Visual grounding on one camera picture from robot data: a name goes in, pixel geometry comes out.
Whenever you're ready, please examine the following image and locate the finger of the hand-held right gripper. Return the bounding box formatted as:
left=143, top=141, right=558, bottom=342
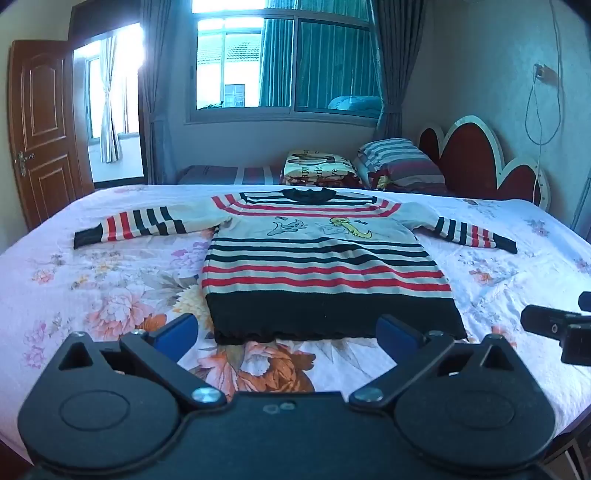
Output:
left=520, top=305, right=583, bottom=340

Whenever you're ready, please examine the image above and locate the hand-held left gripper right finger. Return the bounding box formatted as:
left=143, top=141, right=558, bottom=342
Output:
left=348, top=314, right=523, bottom=412

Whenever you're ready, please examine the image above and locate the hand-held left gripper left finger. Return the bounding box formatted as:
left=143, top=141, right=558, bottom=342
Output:
left=48, top=313, right=228, bottom=414

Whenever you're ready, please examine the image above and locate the striped knit sweater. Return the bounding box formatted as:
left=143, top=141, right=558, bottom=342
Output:
left=73, top=187, right=519, bottom=346

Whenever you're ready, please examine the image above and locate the floral bed sheet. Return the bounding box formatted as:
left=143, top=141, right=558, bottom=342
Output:
left=0, top=185, right=591, bottom=462

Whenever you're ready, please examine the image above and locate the striped bed sheet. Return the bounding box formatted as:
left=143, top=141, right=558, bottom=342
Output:
left=178, top=165, right=284, bottom=186

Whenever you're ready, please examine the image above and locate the striped pillow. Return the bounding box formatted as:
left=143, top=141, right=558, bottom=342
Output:
left=355, top=138, right=446, bottom=190

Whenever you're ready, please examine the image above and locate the red and white headboard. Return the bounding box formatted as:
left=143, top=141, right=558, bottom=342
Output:
left=418, top=115, right=551, bottom=212

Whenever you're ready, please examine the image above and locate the folded printed blanket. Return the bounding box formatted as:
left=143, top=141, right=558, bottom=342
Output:
left=283, top=150, right=365, bottom=189

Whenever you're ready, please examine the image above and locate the white sheer curtain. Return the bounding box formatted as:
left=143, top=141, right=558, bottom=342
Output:
left=98, top=37, right=122, bottom=163

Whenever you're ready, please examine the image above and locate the grey curtain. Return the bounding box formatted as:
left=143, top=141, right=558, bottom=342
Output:
left=139, top=0, right=197, bottom=185
left=369, top=0, right=437, bottom=141

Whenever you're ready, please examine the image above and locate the brown wooden door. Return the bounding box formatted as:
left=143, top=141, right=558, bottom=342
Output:
left=7, top=40, right=95, bottom=232

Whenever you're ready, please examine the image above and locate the window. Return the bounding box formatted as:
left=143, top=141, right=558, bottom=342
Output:
left=187, top=0, right=384, bottom=125

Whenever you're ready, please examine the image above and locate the teal curtain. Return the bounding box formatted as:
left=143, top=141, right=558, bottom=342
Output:
left=259, top=18, right=383, bottom=110

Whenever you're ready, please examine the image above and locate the hanging wall cable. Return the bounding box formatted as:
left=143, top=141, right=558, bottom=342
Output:
left=526, top=0, right=567, bottom=147

